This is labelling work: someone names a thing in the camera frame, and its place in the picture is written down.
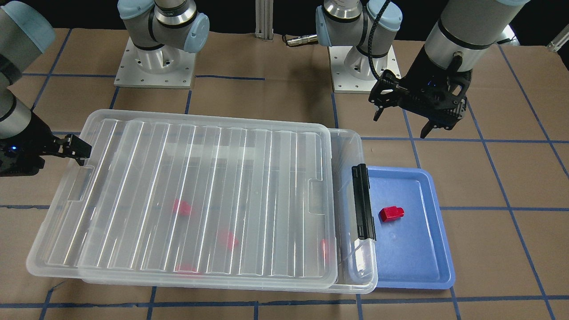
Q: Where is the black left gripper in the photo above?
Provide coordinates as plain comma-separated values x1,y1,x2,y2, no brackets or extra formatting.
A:
369,52,472,139

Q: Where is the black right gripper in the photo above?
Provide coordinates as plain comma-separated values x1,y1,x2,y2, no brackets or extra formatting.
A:
0,117,92,177

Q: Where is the red block from tray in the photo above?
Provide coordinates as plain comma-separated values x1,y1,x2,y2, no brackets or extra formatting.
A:
378,205,405,223

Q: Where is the clear plastic box lid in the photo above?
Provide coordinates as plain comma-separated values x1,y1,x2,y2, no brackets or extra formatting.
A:
26,109,338,291

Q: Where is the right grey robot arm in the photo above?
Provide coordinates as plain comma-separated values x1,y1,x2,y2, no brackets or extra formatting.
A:
0,0,210,177

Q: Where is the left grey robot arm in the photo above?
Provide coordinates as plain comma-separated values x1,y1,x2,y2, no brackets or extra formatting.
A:
315,0,526,138

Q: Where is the clear plastic storage box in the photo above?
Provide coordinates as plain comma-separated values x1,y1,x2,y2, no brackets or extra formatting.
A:
76,121,377,293

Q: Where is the red block upper middle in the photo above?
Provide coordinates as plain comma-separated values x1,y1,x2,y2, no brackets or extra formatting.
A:
172,199,192,217

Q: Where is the blue plastic tray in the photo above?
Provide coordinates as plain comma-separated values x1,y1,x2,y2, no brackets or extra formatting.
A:
368,166,456,290

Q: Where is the red block near latch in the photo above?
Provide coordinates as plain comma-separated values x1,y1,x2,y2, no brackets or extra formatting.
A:
319,239,330,264

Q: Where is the red block front edge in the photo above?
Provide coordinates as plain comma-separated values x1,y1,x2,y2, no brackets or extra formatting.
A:
175,264,200,275

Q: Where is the red block centre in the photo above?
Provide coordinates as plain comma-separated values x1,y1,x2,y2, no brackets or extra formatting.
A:
217,229,239,251

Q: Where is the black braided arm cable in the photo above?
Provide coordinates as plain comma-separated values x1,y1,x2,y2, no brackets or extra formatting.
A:
367,0,401,89

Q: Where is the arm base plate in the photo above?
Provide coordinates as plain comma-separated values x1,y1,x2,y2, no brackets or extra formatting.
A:
114,38,197,89
329,45,401,94

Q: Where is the silver cable connector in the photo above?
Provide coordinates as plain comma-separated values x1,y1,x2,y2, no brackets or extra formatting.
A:
282,34,318,47

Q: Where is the aluminium frame post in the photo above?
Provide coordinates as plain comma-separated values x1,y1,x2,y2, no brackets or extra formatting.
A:
254,0,274,42

